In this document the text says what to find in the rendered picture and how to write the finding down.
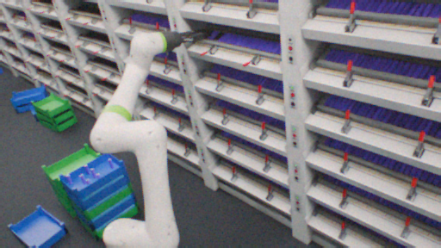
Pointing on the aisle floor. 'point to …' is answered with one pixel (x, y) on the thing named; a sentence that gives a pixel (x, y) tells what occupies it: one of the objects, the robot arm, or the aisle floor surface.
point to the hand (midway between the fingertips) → (202, 33)
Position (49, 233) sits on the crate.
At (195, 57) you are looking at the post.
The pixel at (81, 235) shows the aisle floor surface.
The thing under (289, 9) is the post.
